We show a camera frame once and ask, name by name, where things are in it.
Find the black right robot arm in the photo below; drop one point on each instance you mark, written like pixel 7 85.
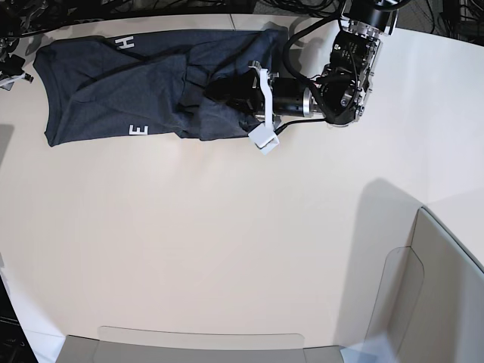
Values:
pixel 8 46

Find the grey bin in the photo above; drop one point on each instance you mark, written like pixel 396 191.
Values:
pixel 116 344
pixel 429 306

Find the grey bin bottom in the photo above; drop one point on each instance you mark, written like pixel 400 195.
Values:
pixel 116 344

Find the dark blue t-shirt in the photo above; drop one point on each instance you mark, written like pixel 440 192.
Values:
pixel 149 83

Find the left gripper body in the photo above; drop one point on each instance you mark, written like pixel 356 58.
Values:
pixel 265 79

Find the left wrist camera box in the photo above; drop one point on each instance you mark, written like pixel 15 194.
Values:
pixel 265 139

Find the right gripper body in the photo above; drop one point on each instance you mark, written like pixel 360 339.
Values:
pixel 12 71

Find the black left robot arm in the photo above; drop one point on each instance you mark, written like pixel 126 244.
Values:
pixel 339 92

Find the grey bin right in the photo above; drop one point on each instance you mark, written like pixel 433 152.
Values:
pixel 429 306

